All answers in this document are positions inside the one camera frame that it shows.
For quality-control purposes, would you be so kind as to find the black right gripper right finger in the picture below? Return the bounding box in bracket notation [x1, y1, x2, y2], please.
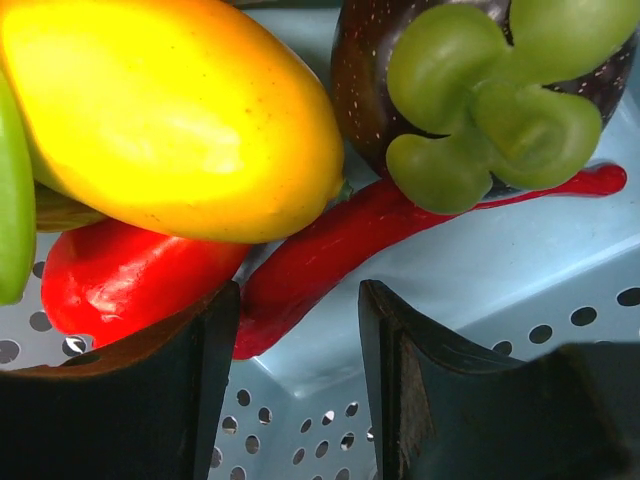
[358, 280, 639, 479]

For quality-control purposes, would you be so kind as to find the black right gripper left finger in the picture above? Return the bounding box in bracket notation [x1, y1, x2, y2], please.
[1, 282, 240, 479]

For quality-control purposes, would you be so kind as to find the red chili pepper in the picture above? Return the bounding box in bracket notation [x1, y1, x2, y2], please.
[233, 164, 629, 367]

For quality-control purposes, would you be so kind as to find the yellow mango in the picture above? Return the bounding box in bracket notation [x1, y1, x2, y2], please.
[1, 1, 344, 244]

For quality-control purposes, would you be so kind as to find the dark purple mangosteen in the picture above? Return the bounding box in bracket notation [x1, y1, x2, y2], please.
[331, 1, 639, 214]

